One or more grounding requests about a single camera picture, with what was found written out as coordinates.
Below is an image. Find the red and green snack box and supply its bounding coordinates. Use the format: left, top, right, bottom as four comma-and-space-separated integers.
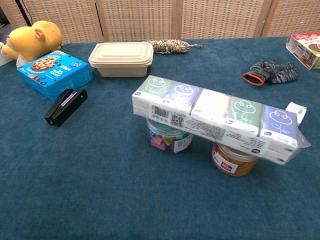
285, 32, 320, 71

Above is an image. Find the black and white knit glove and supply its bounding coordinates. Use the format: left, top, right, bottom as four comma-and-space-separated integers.
241, 58, 300, 87

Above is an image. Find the black stapler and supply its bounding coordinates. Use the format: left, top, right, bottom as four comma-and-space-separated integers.
44, 88, 89, 128

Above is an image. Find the beige lidded food container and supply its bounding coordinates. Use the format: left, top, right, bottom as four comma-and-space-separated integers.
88, 41, 155, 78

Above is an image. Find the black and white rope bundle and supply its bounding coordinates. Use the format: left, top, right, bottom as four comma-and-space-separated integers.
146, 39, 203, 55

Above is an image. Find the black pole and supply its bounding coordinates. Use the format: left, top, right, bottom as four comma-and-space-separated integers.
14, 0, 33, 27

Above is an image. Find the blue cookie box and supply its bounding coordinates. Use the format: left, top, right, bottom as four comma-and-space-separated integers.
16, 50, 94, 103

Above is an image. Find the peanut butter jar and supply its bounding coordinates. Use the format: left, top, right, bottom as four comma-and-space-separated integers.
211, 142, 259, 178

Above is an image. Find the clear jar of binder clips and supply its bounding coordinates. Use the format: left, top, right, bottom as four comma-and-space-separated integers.
146, 117, 194, 155

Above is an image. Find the yellow plush toy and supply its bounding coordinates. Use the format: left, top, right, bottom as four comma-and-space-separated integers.
0, 20, 65, 63

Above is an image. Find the multipack of pocket tissues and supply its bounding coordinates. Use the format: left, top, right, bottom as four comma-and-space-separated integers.
131, 74, 312, 166

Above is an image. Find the wooden woven screen panel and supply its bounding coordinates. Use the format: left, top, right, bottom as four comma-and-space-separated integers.
96, 0, 180, 42
176, 0, 272, 40
259, 0, 320, 38
0, 0, 103, 44

